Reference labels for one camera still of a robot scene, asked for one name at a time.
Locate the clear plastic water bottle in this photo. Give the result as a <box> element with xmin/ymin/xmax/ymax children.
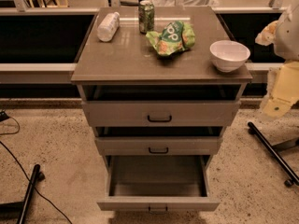
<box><xmin>97</xmin><ymin>12</ymin><xmax>120</xmax><ymax>42</ymax></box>

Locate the grey middle drawer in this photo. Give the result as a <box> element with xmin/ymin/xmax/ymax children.
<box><xmin>95</xmin><ymin>126</ymin><xmax>222</xmax><ymax>156</ymax></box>

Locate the black floor cable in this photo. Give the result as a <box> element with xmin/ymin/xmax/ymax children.
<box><xmin>0</xmin><ymin>109</ymin><xmax>73</xmax><ymax>224</ymax></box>

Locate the metal guard railing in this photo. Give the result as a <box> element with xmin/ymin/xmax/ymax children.
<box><xmin>0</xmin><ymin>0</ymin><xmax>291</xmax><ymax>85</ymax></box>

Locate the black right stand leg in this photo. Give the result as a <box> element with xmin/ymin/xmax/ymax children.
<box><xmin>248</xmin><ymin>122</ymin><xmax>299</xmax><ymax>188</ymax></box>

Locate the green chip bag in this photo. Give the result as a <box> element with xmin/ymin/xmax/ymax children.
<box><xmin>146</xmin><ymin>21</ymin><xmax>195</xmax><ymax>57</ymax></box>

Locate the grey drawer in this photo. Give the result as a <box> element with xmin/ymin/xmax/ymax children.
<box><xmin>82</xmin><ymin>85</ymin><xmax>239</xmax><ymax>127</ymax></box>
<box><xmin>98</xmin><ymin>155</ymin><xmax>219</xmax><ymax>213</ymax></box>
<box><xmin>95</xmin><ymin>126</ymin><xmax>222</xmax><ymax>156</ymax></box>

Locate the white bowl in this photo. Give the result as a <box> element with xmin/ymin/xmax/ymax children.
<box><xmin>209</xmin><ymin>40</ymin><xmax>250</xmax><ymax>73</ymax></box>

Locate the grey drawer cabinet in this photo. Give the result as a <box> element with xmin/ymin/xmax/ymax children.
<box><xmin>70</xmin><ymin>6</ymin><xmax>253</xmax><ymax>161</ymax></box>

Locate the green soda can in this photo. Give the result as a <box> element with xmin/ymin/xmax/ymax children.
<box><xmin>138</xmin><ymin>0</ymin><xmax>155</xmax><ymax>34</ymax></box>

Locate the grey top drawer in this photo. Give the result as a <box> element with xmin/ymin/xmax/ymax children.
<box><xmin>82</xmin><ymin>85</ymin><xmax>239</xmax><ymax>127</ymax></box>

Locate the grey bottom drawer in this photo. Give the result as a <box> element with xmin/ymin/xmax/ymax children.
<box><xmin>98</xmin><ymin>155</ymin><xmax>219</xmax><ymax>213</ymax></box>

